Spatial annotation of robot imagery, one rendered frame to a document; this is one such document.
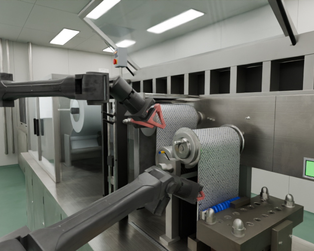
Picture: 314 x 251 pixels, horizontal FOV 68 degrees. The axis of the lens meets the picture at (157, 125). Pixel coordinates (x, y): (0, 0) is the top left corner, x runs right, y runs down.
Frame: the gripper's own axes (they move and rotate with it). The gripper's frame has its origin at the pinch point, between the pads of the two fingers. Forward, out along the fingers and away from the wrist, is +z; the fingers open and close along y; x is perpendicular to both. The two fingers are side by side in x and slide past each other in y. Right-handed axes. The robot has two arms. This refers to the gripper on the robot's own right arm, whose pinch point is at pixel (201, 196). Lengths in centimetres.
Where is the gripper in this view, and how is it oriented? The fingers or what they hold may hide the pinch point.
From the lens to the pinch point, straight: 86.8
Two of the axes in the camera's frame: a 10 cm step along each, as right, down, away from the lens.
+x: 3.9, -9.0, 2.0
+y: 6.0, 0.8, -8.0
